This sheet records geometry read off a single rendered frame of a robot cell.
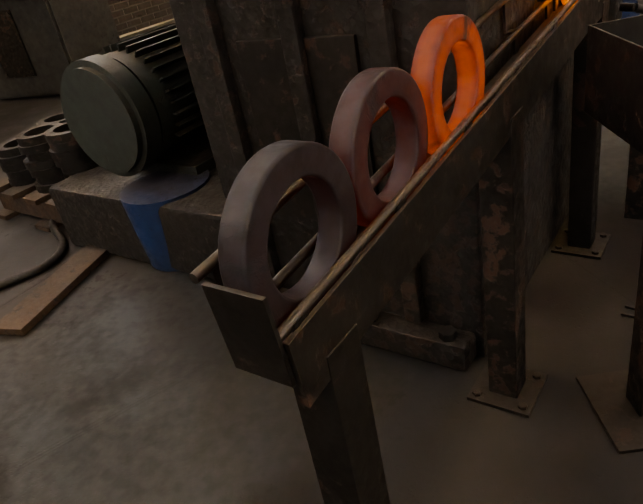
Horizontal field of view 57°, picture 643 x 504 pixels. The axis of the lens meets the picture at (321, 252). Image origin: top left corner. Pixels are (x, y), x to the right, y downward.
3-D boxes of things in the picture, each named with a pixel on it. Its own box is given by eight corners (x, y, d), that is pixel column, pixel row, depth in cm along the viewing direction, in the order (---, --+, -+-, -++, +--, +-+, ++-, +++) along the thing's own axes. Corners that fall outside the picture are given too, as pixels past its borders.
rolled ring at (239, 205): (335, 107, 58) (307, 107, 60) (216, 214, 47) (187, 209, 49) (371, 255, 69) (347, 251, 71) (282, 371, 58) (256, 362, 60)
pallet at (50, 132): (100, 246, 224) (53, 135, 203) (-6, 217, 271) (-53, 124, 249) (293, 130, 302) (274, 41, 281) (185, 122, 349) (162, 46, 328)
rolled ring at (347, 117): (418, 43, 70) (393, 44, 72) (338, 110, 59) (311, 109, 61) (436, 179, 81) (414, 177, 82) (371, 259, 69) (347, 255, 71)
